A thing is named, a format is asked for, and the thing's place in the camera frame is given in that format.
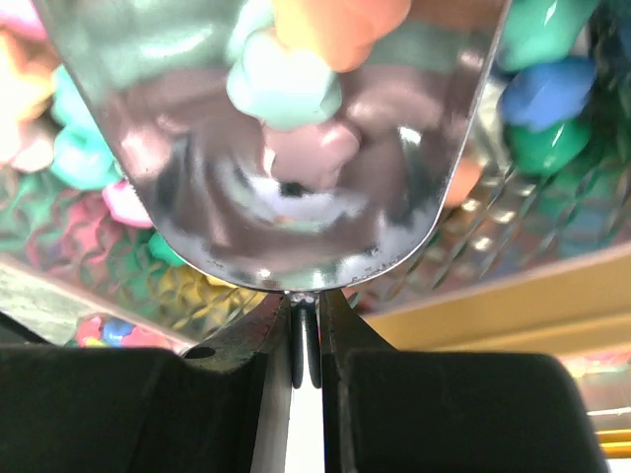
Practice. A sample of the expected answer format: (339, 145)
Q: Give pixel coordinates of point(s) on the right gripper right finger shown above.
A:
(387, 410)

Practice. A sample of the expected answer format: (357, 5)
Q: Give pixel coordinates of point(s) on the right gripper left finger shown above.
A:
(222, 406)

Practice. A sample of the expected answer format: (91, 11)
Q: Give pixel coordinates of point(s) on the pink tin of star candies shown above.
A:
(547, 223)

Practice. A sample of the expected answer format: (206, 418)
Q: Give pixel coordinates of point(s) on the silver metal scoop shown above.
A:
(291, 147)

